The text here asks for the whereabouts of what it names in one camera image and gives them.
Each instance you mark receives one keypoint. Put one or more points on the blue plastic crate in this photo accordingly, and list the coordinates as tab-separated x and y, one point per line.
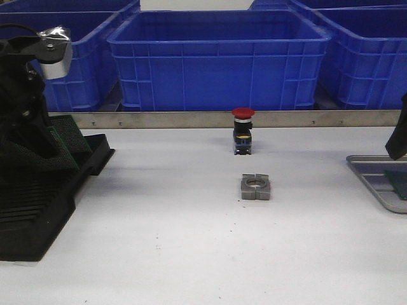
218	60
365	62
92	73

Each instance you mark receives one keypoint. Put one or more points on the blue plastic crate left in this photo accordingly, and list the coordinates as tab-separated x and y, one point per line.
92	73

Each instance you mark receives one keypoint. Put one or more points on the green circuit board rack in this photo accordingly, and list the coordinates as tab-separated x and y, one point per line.
21	156
70	134

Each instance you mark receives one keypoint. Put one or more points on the blue crate back right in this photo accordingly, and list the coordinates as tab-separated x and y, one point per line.
308	5

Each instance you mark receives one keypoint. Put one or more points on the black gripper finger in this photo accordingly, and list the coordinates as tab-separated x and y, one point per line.
396	145

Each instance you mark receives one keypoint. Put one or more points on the silver metal tray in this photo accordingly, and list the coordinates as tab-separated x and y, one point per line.
370	169

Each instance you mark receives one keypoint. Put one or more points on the red emergency stop button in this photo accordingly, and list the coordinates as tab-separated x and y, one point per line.
242	130

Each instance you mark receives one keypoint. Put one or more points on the blue plastic crate centre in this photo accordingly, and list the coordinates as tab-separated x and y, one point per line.
218	60

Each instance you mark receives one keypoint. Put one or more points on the green circuit board front rack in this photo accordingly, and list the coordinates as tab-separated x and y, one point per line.
21	156

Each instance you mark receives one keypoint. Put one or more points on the blue crate back left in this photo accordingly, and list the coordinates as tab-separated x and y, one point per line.
68	6

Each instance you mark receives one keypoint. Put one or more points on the grey metal clamp block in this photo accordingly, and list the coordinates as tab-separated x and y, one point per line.
255	187

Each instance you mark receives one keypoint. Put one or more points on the metal rail strip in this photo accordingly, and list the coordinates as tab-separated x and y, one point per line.
224	119

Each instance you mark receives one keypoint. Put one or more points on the black slotted board rack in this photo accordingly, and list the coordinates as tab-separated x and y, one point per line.
35	206

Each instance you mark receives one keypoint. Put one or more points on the green circuit board rear rack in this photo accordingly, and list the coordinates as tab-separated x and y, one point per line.
70	134

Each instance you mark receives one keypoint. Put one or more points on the blue plastic crate right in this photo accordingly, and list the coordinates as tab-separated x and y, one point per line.
365	62

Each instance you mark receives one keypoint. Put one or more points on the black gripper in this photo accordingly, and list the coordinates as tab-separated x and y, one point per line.
24	118

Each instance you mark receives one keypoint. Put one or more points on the silver wrapped wrist camera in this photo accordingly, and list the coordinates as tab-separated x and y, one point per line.
56	52

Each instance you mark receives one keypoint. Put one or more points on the green perforated circuit board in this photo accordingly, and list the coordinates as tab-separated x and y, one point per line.
398	180

